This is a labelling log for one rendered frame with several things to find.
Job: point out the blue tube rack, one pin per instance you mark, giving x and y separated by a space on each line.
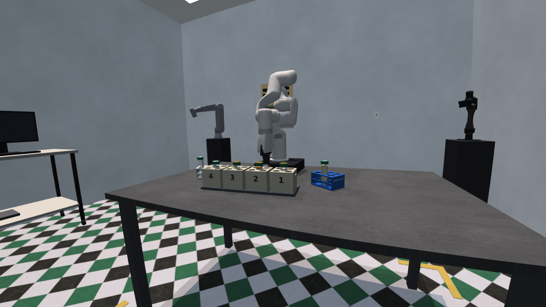
333 183

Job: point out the white tube rack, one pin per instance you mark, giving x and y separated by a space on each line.
197 172

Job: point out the clear tube with dark green cap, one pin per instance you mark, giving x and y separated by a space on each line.
200 163

